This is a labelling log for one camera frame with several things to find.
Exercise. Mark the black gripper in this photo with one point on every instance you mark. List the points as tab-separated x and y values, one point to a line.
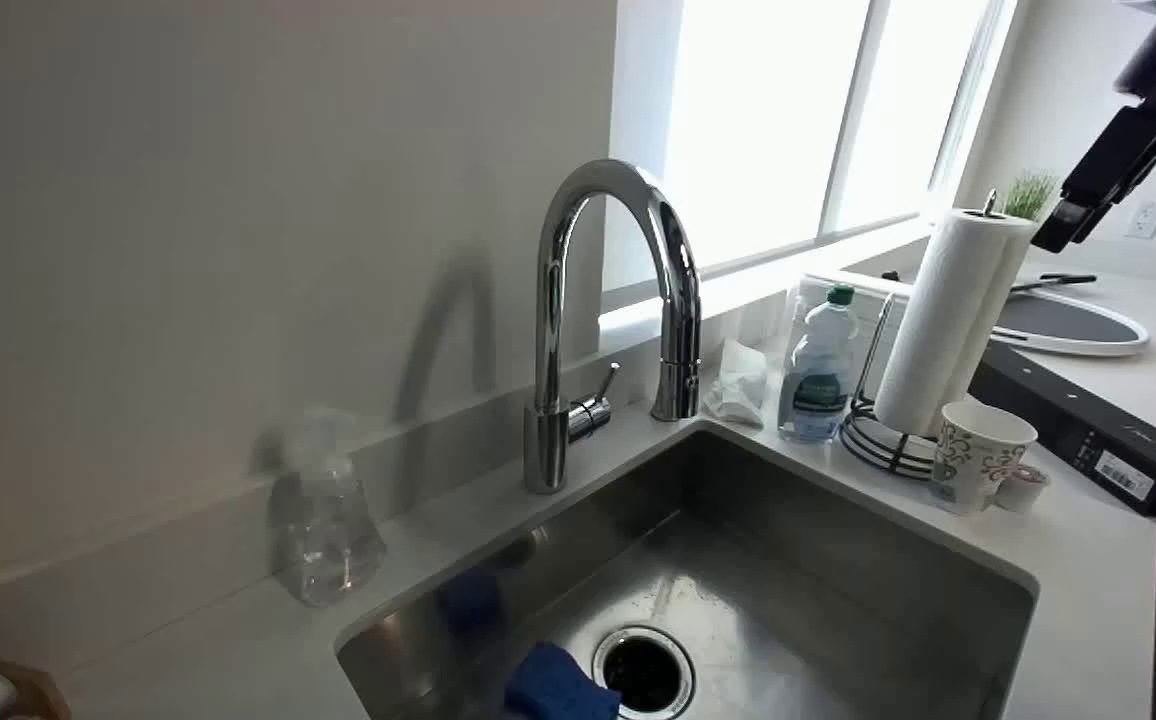
1129	148

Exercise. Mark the white paper towel roll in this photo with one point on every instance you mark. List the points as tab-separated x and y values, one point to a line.
949	322

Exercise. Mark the folded white paper towel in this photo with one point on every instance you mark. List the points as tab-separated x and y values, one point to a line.
743	387

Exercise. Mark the small green plant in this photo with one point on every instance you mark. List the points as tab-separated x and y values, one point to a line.
1030	196

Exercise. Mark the oval grey white tray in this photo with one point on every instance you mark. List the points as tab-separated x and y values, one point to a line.
1071	325

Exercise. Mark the long black cardboard box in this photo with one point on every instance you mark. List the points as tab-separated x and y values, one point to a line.
1071	420

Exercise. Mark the patterned white mug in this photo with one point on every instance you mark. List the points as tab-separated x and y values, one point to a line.
977	462

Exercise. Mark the dish soap bottle green cap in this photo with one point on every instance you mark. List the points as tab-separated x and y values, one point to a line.
819	387

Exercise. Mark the white framed window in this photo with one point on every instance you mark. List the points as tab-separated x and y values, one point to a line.
748	123

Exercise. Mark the stainless steel sink basin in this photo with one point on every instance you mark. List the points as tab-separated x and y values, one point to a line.
801	573

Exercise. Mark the chrome gooseneck kitchen faucet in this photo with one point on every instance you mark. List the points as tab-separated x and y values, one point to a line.
551	334

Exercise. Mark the round sink drain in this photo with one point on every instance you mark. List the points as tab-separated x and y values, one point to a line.
641	674

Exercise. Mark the blue sponge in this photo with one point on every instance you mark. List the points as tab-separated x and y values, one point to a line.
556	680

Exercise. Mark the clear plastic bottle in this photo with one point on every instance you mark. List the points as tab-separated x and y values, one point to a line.
321	534

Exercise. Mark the white wall outlet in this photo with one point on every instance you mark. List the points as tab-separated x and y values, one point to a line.
1144	221

